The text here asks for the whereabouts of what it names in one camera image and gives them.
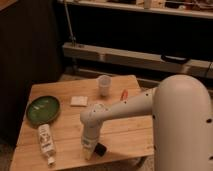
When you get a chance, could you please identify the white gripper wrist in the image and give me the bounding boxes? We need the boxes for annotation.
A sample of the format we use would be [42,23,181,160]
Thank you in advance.
[81,136,99,160]

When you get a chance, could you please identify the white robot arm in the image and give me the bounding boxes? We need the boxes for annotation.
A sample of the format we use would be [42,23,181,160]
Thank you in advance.
[80,75,213,171]

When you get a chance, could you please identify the wooden table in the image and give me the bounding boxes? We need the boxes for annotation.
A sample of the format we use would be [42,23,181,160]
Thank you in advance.
[10,75,153,171]

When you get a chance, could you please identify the clear plastic bottle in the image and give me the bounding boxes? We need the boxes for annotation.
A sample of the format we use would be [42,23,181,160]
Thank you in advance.
[38,124,55,166]

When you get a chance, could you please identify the green round plate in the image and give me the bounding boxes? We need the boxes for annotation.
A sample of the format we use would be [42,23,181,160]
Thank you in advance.
[26,96,60,126]

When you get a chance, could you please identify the orange carrot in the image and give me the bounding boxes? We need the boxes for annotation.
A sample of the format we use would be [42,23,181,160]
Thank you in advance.
[120,89,128,101]

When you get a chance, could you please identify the clear plastic cup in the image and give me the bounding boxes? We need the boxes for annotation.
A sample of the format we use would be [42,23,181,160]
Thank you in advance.
[98,75,111,96]

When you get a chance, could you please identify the metal pole stand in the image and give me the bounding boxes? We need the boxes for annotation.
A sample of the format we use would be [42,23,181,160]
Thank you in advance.
[63,0,80,46]

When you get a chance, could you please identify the black object on shelf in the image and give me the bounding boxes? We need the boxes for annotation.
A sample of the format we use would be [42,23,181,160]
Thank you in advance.
[161,55,190,64]

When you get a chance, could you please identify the white lower shelf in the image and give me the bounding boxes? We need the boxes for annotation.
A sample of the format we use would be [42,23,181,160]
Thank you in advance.
[62,42,213,79]

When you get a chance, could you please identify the white shelf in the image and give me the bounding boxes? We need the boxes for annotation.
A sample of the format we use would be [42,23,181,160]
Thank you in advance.
[62,42,213,79]
[56,0,213,19]

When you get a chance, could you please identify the white upper shelf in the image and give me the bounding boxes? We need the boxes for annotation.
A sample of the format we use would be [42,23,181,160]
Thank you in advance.
[56,0,213,19]

